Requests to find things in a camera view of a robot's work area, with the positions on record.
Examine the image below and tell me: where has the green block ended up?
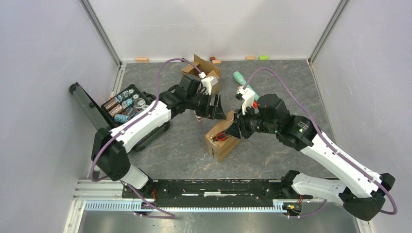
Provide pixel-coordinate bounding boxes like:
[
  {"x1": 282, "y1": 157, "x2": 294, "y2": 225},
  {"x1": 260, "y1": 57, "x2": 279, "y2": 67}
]
[{"x1": 259, "y1": 55, "x2": 269, "y2": 61}]

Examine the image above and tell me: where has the purple cable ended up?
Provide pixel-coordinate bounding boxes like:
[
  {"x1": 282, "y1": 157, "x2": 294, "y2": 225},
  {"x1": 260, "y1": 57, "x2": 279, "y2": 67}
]
[
  {"x1": 243, "y1": 67, "x2": 398, "y2": 219},
  {"x1": 89, "y1": 58, "x2": 206, "y2": 219}
]

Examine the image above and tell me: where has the black case with poker chips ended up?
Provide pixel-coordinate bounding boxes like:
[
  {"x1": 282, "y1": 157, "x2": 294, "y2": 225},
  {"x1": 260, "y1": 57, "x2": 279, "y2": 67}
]
[{"x1": 69, "y1": 82, "x2": 171, "y2": 153}]

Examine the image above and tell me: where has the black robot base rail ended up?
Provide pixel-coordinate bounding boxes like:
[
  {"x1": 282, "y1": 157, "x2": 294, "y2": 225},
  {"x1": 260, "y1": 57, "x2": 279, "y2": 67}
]
[{"x1": 139, "y1": 179, "x2": 312, "y2": 208}]

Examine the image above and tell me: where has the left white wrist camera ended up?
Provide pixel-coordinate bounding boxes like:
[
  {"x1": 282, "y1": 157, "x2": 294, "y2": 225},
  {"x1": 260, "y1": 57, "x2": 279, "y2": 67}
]
[{"x1": 198, "y1": 72, "x2": 220, "y2": 96}]

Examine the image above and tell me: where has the brown cardboard express box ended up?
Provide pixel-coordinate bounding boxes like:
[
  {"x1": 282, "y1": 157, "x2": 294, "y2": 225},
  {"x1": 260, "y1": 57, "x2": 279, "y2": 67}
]
[{"x1": 182, "y1": 54, "x2": 221, "y2": 95}]

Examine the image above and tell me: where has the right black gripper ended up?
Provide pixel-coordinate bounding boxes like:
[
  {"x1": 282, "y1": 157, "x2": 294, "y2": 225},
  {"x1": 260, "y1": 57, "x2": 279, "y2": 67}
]
[{"x1": 225, "y1": 103, "x2": 278, "y2": 139}]

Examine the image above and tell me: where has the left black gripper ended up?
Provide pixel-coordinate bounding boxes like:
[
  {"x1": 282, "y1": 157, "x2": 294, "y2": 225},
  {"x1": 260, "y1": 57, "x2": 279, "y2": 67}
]
[{"x1": 186, "y1": 91, "x2": 226, "y2": 120}]

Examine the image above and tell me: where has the tan block far left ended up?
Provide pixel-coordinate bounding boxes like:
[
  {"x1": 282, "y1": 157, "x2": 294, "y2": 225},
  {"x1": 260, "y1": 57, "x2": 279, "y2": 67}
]
[{"x1": 135, "y1": 57, "x2": 149, "y2": 63}]

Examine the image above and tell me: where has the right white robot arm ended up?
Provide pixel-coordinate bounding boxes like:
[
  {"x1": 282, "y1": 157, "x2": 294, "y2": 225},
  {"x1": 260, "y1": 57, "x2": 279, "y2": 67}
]
[{"x1": 226, "y1": 93, "x2": 395, "y2": 221}]

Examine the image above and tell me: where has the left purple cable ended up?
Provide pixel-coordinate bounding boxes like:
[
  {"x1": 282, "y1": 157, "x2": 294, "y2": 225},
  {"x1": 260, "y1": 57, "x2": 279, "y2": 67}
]
[{"x1": 89, "y1": 58, "x2": 206, "y2": 219}]

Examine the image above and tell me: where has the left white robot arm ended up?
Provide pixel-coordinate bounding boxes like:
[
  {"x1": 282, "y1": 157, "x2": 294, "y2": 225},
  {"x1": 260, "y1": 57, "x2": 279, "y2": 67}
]
[{"x1": 91, "y1": 74, "x2": 226, "y2": 198}]

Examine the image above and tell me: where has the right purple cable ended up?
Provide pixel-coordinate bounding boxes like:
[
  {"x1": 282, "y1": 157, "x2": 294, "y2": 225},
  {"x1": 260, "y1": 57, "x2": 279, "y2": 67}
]
[{"x1": 243, "y1": 67, "x2": 398, "y2": 219}]

